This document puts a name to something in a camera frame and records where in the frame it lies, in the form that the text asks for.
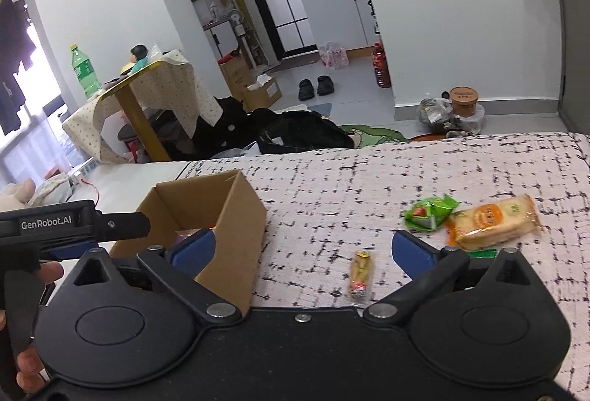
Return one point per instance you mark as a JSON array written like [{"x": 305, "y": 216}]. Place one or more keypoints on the brown lidded tub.
[{"x": 463, "y": 100}]

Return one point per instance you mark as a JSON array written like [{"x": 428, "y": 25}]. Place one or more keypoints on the brown cardboard box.
[{"x": 225, "y": 202}]

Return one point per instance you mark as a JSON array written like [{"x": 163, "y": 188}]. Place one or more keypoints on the plush toy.
[{"x": 17, "y": 196}]

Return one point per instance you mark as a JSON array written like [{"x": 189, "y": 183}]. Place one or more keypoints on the light green snack packet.
[{"x": 429, "y": 213}]

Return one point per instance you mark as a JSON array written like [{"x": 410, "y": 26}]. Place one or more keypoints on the black slipper right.
[{"x": 325, "y": 86}]

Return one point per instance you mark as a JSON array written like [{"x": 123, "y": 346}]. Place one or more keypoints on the black clothes pile on floor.
[{"x": 288, "y": 132}]

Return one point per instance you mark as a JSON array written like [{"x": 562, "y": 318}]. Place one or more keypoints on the green floor mat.
[{"x": 365, "y": 135}]

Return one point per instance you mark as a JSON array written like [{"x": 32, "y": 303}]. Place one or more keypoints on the dark green snack packet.
[{"x": 490, "y": 253}]

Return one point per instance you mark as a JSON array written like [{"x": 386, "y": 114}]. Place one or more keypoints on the open cardboard box on floor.
[{"x": 262, "y": 93}]

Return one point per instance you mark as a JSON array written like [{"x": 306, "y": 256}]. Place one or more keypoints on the plastic bag by wall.
[{"x": 434, "y": 111}]

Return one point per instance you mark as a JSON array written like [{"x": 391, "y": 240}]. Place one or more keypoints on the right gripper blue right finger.
[{"x": 432, "y": 272}]

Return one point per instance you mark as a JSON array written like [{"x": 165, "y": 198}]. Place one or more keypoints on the orange cracker pack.
[{"x": 493, "y": 223}]

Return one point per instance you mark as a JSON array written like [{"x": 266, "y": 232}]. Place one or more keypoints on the small clear candy packet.
[{"x": 360, "y": 279}]

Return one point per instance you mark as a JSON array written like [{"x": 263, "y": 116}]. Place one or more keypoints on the tall cardboard box on floor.
[{"x": 237, "y": 75}]

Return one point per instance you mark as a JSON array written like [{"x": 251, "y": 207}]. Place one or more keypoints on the black slipper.
[
  {"x": 306, "y": 90},
  {"x": 325, "y": 86}
]

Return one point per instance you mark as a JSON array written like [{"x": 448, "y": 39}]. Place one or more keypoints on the pink plastic bag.
[{"x": 333, "y": 56}]

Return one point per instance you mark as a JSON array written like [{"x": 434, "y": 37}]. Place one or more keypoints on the person's left hand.
[{"x": 21, "y": 365}]

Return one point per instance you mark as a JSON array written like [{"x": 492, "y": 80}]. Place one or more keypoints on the small table with dotted cloth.
[{"x": 166, "y": 84}]

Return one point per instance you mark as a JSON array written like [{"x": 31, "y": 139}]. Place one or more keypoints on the red oil bottle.
[{"x": 380, "y": 65}]

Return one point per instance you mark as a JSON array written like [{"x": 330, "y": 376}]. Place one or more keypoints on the green soda bottle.
[{"x": 85, "y": 73}]

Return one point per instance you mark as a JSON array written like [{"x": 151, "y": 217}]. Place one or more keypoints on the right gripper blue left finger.
[{"x": 174, "y": 269}]

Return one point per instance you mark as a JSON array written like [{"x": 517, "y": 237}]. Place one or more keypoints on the doll figure on table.
[{"x": 139, "y": 58}]

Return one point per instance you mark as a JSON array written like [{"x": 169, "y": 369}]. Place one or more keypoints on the black slipper left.
[{"x": 306, "y": 90}]

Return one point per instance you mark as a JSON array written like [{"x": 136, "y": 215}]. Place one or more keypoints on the white kitchen cabinet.
[{"x": 347, "y": 23}]

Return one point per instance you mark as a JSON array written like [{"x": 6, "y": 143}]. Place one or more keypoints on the patterned white bed blanket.
[{"x": 325, "y": 205}]

